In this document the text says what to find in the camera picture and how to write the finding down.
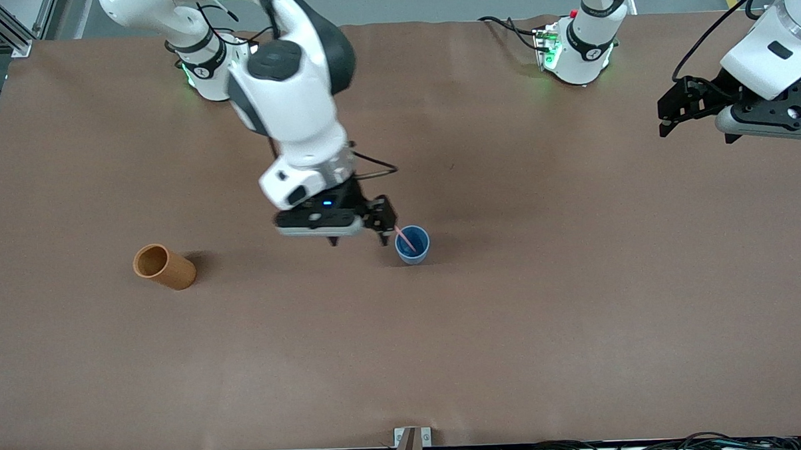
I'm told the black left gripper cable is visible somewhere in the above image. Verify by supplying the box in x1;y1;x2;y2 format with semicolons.
670;0;790;83

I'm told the black left base cable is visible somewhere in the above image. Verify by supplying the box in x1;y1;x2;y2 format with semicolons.
478;13;543;53

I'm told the orange cup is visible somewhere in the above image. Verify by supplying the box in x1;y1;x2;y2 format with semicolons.
131;242;198;293

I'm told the aluminium frame profile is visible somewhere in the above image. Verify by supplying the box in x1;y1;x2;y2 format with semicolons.
0;0;60;60

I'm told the blue cup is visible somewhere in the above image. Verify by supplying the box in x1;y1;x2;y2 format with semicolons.
394;224;433;267

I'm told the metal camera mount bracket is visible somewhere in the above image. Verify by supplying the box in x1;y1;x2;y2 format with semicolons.
390;426;433;450

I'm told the black cable bundle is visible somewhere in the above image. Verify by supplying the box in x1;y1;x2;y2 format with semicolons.
365;429;801;450

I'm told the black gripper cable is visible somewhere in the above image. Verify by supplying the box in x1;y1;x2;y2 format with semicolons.
670;0;790;83
350;140;399;182

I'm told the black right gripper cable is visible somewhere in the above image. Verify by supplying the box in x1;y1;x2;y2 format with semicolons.
350;140;399;182

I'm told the brown table cover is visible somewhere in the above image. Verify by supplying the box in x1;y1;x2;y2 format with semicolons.
0;7;801;450

